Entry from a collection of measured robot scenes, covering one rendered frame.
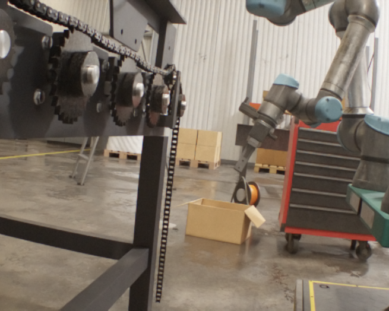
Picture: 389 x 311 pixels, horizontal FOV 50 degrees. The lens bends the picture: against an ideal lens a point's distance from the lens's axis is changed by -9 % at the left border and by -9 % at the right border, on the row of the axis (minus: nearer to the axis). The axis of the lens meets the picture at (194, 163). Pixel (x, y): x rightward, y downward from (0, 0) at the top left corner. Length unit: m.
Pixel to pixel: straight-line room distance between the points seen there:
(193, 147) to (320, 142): 6.17
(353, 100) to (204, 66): 9.81
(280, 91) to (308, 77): 9.78
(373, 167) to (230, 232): 2.02
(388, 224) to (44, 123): 0.65
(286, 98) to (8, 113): 0.92
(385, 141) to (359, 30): 0.34
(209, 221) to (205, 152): 5.76
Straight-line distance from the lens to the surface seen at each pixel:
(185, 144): 9.04
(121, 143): 9.26
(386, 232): 0.87
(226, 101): 11.07
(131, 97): 1.01
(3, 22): 0.52
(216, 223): 3.28
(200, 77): 11.20
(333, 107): 1.29
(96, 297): 1.16
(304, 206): 3.04
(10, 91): 0.68
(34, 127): 0.76
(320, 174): 3.06
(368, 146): 1.39
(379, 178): 1.37
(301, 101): 1.40
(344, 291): 1.51
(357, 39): 1.38
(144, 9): 1.39
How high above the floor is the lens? 0.79
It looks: 5 degrees down
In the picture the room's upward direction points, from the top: 6 degrees clockwise
